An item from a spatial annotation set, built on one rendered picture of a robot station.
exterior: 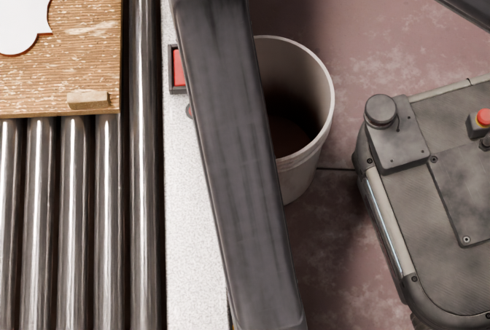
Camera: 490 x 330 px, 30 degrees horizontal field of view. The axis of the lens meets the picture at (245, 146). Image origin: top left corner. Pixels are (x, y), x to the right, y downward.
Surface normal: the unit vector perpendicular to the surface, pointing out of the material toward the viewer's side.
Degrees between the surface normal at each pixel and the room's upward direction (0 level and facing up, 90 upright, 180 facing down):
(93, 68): 0
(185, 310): 0
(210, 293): 0
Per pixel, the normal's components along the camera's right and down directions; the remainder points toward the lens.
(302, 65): -0.62, 0.71
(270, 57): -0.11, 0.90
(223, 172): 0.10, 0.26
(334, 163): -0.04, -0.37
